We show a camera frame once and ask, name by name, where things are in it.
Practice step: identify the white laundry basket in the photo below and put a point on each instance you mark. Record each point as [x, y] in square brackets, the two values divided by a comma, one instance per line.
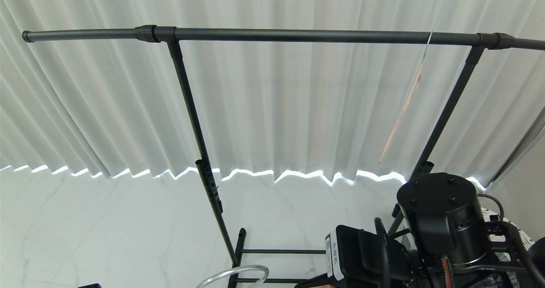
[494, 238]

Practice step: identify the pink clothes hanger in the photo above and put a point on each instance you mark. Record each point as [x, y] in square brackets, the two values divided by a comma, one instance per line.
[400, 116]
[247, 266]

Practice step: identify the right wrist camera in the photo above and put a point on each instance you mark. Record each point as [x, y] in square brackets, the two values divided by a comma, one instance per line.
[362, 258]

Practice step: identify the black clothes rack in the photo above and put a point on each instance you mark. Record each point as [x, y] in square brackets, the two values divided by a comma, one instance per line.
[298, 35]

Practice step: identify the white curtain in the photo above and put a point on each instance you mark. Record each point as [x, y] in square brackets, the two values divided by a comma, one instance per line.
[298, 109]

